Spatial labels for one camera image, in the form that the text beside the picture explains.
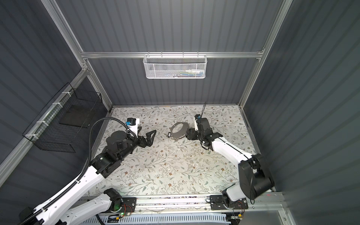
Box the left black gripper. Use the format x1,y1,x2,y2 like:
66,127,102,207
118,128,155,162

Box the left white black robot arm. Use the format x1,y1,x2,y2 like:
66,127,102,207
19,130,156,225

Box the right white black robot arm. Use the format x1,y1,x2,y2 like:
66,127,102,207
186,114,275,209

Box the floral patterned table mat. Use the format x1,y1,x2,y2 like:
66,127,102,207
86,106,255,197

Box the markers in white basket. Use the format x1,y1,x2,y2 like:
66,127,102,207
165,69,205,78

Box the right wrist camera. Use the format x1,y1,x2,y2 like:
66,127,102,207
194,114,201,131

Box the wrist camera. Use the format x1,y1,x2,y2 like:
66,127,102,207
126,118,140,137
194,114,201,131

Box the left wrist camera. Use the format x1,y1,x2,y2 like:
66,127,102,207
126,118,140,137

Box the black corrugated cable conduit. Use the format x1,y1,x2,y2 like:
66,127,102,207
16,117,133,225

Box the white wire mesh basket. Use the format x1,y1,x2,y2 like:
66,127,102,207
143,55,208,79

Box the white slotted cable duct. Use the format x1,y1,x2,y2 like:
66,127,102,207
99,213,231,225

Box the black wire mesh basket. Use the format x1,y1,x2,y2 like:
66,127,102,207
22,86,103,153

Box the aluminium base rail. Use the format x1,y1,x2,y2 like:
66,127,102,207
64,192,285,216

